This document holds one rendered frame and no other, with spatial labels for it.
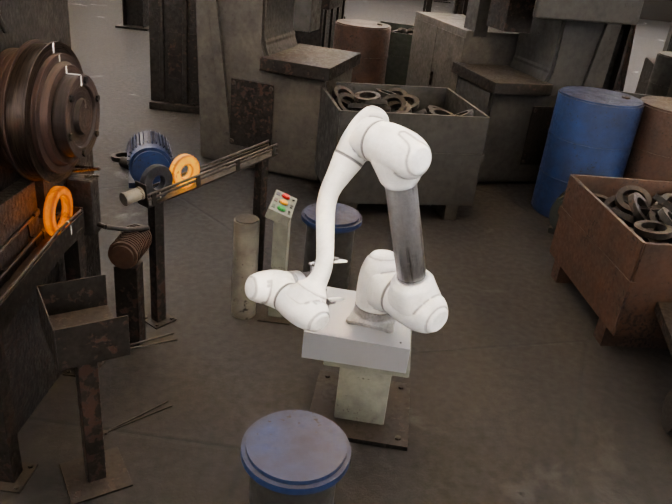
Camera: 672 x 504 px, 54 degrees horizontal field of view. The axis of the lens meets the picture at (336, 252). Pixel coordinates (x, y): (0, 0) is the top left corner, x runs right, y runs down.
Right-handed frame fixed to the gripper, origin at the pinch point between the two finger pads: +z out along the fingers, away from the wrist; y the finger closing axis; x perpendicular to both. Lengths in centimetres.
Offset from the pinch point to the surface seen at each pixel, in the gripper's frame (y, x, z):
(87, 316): 13, -38, -74
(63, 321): 14, -40, -81
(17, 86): -56, -58, -89
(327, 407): 57, -20, 20
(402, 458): 68, 16, 25
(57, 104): -52, -57, -78
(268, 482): 47, 30, -56
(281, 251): 1, -74, 38
